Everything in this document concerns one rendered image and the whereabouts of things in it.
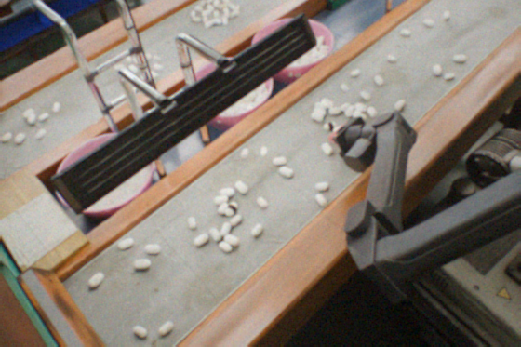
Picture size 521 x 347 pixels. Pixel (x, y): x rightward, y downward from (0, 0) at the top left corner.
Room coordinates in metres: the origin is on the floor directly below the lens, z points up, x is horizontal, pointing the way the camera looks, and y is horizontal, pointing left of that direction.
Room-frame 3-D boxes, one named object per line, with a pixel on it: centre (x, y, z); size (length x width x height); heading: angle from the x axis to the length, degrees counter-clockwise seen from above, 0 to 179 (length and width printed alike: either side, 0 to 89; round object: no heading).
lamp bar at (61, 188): (0.69, 0.11, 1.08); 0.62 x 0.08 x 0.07; 128
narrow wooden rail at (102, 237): (1.05, -0.17, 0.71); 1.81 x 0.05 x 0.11; 128
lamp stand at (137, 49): (1.07, 0.40, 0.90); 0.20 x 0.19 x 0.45; 128
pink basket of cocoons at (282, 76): (1.25, -0.16, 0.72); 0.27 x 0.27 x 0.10
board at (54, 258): (0.67, 0.58, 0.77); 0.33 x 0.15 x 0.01; 38
